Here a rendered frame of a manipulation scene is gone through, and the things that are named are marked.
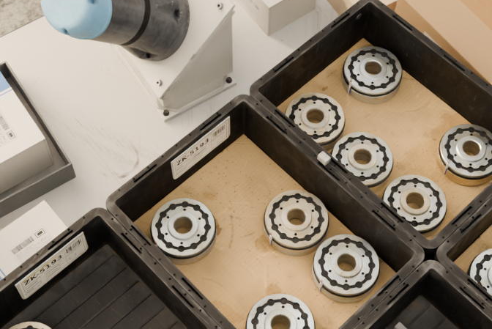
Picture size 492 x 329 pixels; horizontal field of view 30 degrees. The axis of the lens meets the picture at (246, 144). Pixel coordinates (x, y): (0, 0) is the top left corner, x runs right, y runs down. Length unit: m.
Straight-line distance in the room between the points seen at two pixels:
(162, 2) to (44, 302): 0.54
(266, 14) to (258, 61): 0.09
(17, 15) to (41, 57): 1.01
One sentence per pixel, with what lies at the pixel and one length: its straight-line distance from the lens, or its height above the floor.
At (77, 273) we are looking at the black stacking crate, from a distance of 1.48.
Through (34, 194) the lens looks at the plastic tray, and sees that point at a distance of 1.68.
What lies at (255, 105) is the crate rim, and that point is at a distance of 1.48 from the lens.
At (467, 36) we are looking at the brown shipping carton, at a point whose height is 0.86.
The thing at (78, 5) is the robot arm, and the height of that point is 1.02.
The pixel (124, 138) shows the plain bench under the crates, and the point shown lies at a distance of 1.73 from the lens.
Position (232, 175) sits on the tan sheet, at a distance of 1.53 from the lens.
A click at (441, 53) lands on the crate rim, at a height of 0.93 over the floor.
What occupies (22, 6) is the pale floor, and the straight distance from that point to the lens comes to 2.88.
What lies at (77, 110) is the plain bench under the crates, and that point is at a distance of 1.78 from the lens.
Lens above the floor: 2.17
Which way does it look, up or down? 59 degrees down
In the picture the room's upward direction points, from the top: straight up
